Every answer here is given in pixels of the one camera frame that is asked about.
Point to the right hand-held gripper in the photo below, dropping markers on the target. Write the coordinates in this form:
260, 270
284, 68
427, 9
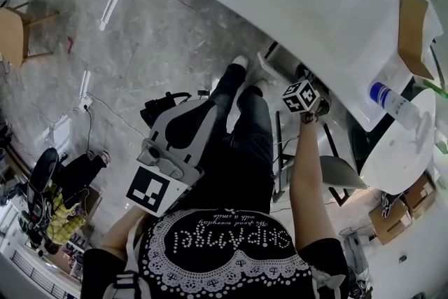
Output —
301, 96

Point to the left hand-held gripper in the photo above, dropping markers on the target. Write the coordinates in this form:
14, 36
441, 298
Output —
147, 189

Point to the white vanity drawer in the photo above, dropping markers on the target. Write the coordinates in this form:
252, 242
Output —
267, 64

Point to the person's left forearm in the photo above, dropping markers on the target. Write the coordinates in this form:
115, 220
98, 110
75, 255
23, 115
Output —
122, 234

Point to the person's right white shoe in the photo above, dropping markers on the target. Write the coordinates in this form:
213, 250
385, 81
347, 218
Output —
262, 83

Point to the person's white shoe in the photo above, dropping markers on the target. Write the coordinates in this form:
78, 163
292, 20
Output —
262, 83
241, 61

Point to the person's blue jeans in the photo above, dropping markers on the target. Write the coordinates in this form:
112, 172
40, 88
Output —
252, 136

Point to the person's left white shoe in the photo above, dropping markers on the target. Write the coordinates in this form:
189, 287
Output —
241, 61

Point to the person's black printed shirt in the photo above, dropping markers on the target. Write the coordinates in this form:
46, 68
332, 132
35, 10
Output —
227, 192

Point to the grey chair with black legs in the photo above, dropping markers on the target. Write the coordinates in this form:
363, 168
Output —
341, 173

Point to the white blue-label spray bottle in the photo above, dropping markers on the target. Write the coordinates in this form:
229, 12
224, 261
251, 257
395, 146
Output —
395, 103

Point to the white power strip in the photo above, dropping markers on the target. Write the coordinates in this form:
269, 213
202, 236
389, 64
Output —
85, 103

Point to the brown cardboard piece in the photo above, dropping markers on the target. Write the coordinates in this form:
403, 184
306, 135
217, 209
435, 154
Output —
413, 28

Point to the green bottle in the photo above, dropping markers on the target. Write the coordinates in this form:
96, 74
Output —
435, 89

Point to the black office chair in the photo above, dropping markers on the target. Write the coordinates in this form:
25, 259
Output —
43, 168

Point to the yellow checked cloth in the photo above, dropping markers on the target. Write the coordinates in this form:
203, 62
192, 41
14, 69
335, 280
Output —
64, 217

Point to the cardboard box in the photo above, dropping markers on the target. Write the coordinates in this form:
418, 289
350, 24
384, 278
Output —
420, 196
388, 222

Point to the wooden stool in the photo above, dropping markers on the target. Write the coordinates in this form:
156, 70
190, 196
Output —
12, 35

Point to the red angle bracket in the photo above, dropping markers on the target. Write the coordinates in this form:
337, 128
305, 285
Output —
70, 45

